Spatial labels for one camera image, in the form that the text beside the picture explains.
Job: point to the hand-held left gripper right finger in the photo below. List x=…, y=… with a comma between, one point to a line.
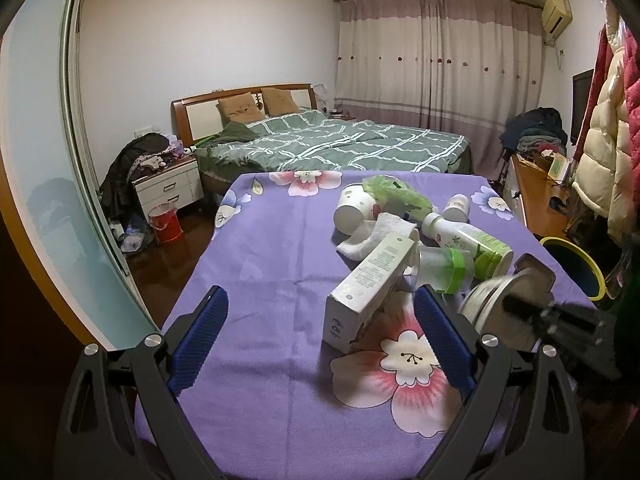
x=442, y=335

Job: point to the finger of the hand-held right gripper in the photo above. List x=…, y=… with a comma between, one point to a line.
x=527, y=307

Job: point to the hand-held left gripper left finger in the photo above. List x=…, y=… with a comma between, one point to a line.
x=197, y=340

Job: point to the round silver metal tin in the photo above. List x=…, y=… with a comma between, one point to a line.
x=492, y=305

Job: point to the blue bin with yellow rim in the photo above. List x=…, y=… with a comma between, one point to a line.
x=575, y=265

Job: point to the white cardboard carton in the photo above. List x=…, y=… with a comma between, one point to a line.
x=372, y=280

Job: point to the white paper cup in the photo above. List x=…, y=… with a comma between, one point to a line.
x=352, y=207

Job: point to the green label milk bottle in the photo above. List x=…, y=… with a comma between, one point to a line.
x=470, y=240

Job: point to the wooden side desk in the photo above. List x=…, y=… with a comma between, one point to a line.
x=537, y=205

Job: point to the purple floral tablecloth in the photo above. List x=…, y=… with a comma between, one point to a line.
x=280, y=265

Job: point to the white folded cloth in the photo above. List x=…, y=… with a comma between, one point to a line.
x=380, y=235

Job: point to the red bucket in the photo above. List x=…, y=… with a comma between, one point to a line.
x=166, y=225

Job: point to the small white plastic bottle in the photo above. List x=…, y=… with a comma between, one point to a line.
x=457, y=208

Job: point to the floor clutter of bags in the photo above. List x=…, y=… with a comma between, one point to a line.
x=132, y=235

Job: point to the green paper box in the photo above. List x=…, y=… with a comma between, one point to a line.
x=557, y=167

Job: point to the green plastic bag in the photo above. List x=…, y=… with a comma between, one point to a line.
x=395, y=192

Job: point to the white bedside cabinet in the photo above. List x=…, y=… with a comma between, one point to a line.
x=170, y=185

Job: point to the cream puffer jacket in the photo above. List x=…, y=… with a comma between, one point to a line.
x=602, y=150

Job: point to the pile of folded clothes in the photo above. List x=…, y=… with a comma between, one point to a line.
x=535, y=130

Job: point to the red hanging coat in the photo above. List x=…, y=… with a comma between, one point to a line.
x=631, y=160

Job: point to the small items on cabinet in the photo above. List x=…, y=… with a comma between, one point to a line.
x=172, y=152

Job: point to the dark jacket pile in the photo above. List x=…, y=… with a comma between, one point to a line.
x=130, y=160

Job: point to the black television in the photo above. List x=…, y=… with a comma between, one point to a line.
x=581, y=105

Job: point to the dark green cloth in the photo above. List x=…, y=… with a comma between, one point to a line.
x=237, y=132

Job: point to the green plaid quilt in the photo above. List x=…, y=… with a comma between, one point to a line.
x=340, y=142

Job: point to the wooden bed headboard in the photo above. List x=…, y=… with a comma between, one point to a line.
x=197, y=115

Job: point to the glass sliding wardrobe door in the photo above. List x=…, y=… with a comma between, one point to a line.
x=45, y=170

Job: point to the brown pillow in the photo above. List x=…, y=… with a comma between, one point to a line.
x=237, y=107
x=279, y=101

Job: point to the pink beige curtain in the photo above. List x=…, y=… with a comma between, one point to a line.
x=435, y=60

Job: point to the white wall socket strip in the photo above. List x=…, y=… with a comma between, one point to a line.
x=146, y=130

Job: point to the wall air conditioner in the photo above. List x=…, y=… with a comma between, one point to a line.
x=556, y=17

